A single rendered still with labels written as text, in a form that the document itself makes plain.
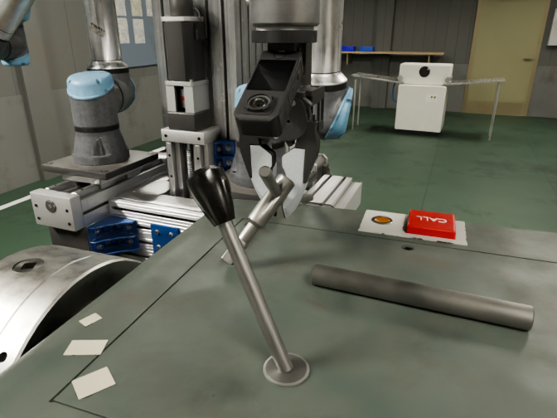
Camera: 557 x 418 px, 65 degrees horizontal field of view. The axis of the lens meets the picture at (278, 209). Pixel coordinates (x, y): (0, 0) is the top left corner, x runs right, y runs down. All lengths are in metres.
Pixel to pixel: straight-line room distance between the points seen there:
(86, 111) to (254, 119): 0.89
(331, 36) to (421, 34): 8.56
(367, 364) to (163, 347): 0.17
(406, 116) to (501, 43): 2.92
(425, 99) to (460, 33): 2.66
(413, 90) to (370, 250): 6.57
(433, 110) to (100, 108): 6.17
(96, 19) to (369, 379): 1.22
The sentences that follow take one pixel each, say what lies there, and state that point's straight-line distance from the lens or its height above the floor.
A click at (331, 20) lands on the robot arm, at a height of 1.52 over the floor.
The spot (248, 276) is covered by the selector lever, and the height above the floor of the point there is 1.33.
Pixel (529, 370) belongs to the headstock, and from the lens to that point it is 0.41.
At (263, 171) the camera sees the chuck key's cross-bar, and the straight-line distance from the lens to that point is 0.40.
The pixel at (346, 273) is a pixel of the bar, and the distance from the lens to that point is 0.44.
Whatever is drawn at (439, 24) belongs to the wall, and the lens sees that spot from 9.48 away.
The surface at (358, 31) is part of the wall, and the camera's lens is 9.68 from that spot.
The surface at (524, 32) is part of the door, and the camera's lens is 9.46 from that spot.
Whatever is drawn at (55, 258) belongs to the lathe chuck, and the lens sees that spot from 0.62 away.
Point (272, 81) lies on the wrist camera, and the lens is 0.45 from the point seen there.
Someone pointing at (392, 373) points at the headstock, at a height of 1.25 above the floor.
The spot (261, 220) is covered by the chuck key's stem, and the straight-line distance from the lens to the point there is 0.48.
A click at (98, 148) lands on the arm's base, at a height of 1.21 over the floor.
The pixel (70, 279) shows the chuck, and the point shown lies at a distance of 0.56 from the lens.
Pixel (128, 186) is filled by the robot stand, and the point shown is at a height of 1.08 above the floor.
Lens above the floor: 1.50
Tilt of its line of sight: 22 degrees down
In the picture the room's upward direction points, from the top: straight up
